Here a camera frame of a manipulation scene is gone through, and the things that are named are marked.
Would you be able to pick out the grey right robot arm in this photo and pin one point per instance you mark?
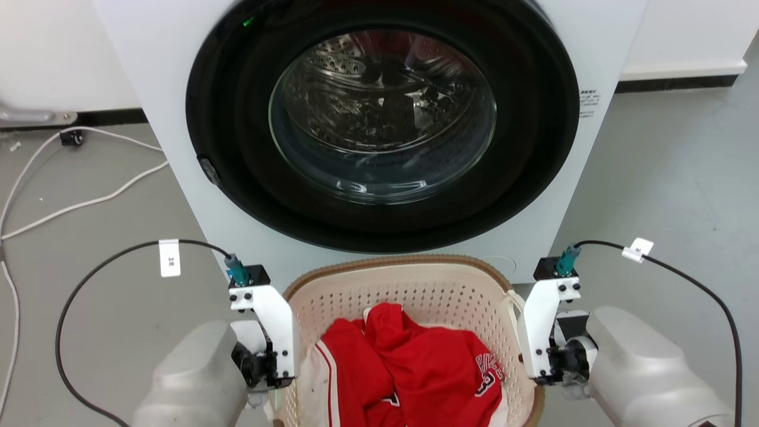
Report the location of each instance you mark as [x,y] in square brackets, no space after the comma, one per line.
[646,373]

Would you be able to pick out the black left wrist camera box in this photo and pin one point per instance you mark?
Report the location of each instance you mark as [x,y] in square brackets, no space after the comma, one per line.
[252,276]

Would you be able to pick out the grey metal floor bracket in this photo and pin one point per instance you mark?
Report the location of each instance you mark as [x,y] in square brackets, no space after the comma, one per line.
[29,115]

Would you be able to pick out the printed washer label sticker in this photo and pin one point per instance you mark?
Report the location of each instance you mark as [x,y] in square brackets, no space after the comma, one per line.
[589,104]

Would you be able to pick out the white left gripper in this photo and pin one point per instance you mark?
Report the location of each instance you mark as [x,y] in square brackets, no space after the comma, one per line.
[276,320]

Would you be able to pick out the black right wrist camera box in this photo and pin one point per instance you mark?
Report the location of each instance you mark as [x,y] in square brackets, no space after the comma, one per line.
[551,267]

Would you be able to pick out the beige perforated laundry basket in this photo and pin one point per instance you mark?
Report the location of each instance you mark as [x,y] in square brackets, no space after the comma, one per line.
[427,287]

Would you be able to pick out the white front-load washing machine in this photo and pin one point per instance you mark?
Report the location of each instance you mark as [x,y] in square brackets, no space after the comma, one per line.
[166,71]

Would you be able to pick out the black round washer door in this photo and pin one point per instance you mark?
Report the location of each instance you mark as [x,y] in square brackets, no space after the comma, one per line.
[533,148]

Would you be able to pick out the red sports jersey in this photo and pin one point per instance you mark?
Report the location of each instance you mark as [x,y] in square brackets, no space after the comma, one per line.
[427,367]

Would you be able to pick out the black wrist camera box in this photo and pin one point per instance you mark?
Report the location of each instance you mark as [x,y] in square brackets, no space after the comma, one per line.
[551,267]
[252,276]

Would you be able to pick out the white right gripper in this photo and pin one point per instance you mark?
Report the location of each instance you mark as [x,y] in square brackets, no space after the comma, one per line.
[536,332]

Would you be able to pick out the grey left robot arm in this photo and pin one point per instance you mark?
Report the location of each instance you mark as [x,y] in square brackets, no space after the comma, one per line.
[195,379]

